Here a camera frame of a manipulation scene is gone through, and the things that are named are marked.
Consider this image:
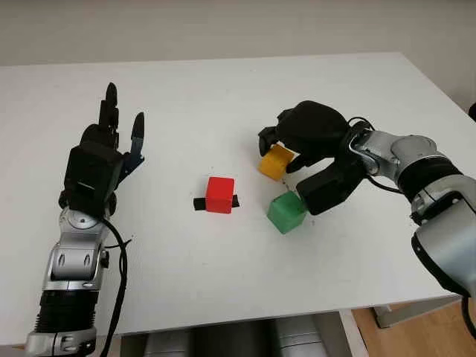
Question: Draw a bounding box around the grey left robot thigh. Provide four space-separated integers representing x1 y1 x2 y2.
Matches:
143 327 196 357

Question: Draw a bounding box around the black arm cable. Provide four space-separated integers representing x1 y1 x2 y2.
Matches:
97 219 134 357
345 117 405 194

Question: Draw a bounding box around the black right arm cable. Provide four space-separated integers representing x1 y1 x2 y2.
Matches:
345 117 405 194

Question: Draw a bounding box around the red block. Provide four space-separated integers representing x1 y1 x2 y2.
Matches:
205 176 237 216

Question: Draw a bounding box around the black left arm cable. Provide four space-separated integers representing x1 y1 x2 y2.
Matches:
97 219 134 357

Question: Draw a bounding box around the green block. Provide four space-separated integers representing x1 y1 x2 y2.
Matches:
266 191 308 235

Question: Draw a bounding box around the grey right robot thigh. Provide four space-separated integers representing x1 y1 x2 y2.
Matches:
274 315 330 357

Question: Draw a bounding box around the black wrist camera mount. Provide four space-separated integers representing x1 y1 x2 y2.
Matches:
296 155 367 216
59 144 126 220

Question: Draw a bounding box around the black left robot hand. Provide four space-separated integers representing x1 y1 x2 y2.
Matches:
80 82 147 219

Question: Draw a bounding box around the grey robot thigh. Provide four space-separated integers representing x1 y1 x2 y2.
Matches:
274 315 330 357
143 327 196 357

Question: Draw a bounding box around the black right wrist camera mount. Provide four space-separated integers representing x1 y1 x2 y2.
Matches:
296 155 367 216

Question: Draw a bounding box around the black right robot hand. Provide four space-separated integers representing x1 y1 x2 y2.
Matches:
257 100 353 176

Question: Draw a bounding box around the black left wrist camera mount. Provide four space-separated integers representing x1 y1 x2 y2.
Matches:
59 144 126 220

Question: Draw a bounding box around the dark grey robot pelvis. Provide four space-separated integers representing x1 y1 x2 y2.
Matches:
191 321 278 357

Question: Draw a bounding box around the white table leg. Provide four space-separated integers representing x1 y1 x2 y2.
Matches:
338 308 364 357

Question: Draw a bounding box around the white table frame beam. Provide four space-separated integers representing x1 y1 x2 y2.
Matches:
373 293 464 329

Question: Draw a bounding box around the black tape strip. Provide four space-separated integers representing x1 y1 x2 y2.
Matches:
193 193 241 212

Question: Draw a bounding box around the yellow block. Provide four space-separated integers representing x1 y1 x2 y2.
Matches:
258 144 295 182

